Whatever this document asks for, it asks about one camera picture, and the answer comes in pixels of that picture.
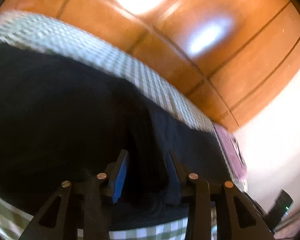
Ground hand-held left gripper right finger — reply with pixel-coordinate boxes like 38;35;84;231
165;150;275;240

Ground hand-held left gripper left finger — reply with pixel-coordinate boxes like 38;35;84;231
19;149;129;240

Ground black embroidered pants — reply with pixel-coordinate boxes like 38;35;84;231
0;42;232;232

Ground purple dog print pillow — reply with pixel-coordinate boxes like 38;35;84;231
214;123;248;180

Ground green checkered bedsheet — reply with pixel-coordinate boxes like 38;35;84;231
0;11;248;240

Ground wooden wardrobe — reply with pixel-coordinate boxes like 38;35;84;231
0;0;300;133

